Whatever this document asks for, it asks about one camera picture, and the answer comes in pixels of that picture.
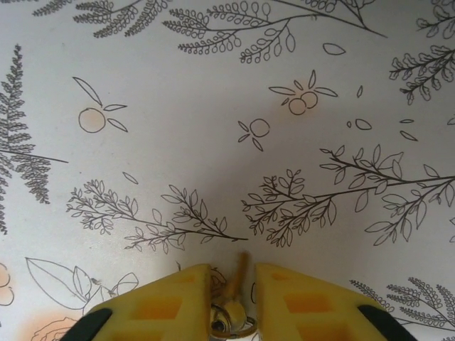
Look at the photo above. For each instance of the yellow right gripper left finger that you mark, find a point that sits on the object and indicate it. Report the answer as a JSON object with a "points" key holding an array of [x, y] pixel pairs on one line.
{"points": [[156, 309]]}

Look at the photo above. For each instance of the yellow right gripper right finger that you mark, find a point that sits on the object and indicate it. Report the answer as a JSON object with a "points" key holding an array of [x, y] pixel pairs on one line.
{"points": [[313, 312]]}

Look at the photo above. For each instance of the brass key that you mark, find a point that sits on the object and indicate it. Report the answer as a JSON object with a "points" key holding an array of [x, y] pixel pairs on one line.
{"points": [[237, 277]]}

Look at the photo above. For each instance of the floral printed table cover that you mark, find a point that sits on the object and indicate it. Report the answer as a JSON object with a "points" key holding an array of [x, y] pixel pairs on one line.
{"points": [[177, 106]]}

